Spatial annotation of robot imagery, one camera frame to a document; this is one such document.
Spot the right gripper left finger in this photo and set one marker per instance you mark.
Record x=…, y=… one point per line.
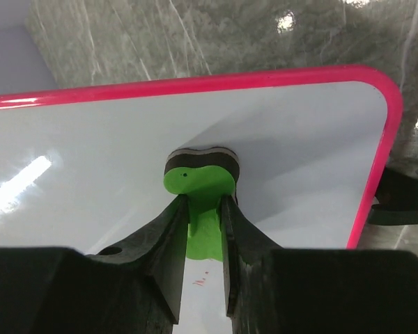
x=132, y=286

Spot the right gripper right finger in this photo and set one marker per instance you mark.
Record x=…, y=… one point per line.
x=271, y=289

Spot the green whiteboard eraser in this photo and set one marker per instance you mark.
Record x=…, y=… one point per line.
x=204, y=176

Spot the pink framed whiteboard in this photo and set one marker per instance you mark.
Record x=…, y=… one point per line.
x=83, y=168

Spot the black whiteboard stand clip upper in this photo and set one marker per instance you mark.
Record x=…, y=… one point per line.
x=397, y=196

